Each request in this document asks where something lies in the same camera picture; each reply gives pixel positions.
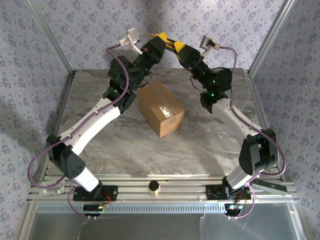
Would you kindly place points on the brown cardboard express box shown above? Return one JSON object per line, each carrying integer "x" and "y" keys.
{"x": 155, "y": 112}

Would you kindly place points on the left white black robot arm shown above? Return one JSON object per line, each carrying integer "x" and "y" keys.
{"x": 100, "y": 122}

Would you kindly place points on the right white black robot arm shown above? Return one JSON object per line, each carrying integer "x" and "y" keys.
{"x": 231, "y": 118}

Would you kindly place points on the black knob on white base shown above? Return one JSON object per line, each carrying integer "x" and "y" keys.
{"x": 153, "y": 186}

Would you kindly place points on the grey metal bar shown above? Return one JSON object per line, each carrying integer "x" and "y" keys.
{"x": 271, "y": 188}

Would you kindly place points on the right small circuit board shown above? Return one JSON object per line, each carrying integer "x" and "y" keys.
{"x": 232, "y": 208}

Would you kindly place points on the small circuit board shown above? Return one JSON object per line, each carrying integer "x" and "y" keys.
{"x": 232, "y": 208}
{"x": 93, "y": 207}

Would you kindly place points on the left small circuit board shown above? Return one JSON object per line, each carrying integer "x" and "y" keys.
{"x": 93, "y": 207}

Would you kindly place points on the shiny metal sheet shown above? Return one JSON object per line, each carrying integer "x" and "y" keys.
{"x": 162, "y": 227}

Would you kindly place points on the right aluminium side rail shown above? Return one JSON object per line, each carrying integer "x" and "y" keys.
{"x": 260, "y": 105}

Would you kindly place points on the aluminium side rail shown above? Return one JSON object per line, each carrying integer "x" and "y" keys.
{"x": 62, "y": 105}
{"x": 260, "y": 105}

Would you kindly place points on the left aluminium side rail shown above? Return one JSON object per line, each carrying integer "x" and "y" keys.
{"x": 62, "y": 105}

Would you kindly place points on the right aluminium frame post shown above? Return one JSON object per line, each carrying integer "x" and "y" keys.
{"x": 271, "y": 37}

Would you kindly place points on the aluminium frame post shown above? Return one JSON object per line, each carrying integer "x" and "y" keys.
{"x": 271, "y": 37}
{"x": 53, "y": 40}

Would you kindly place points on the left aluminium frame post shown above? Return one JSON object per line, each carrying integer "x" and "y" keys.
{"x": 53, "y": 40}

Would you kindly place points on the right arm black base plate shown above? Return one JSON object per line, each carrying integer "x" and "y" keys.
{"x": 212, "y": 195}

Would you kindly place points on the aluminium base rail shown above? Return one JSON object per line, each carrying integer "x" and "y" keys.
{"x": 180, "y": 190}

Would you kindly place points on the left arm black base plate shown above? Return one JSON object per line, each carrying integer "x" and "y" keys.
{"x": 110, "y": 192}

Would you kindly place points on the white plastic bracket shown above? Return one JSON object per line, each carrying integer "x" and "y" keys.
{"x": 53, "y": 190}

